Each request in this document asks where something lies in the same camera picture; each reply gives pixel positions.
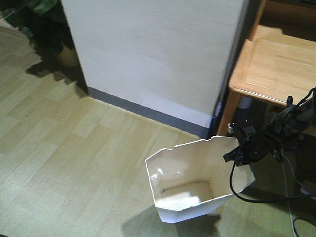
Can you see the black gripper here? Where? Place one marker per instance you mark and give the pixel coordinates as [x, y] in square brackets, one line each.
[252, 150]

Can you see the white plastic trash bin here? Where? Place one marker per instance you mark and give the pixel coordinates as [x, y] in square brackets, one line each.
[192, 179]

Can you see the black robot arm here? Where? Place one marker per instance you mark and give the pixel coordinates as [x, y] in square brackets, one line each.
[277, 130]

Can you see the wooden desk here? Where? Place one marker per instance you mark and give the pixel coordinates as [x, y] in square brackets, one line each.
[278, 55]

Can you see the green potted plant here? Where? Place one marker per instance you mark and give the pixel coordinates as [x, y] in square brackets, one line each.
[44, 24]

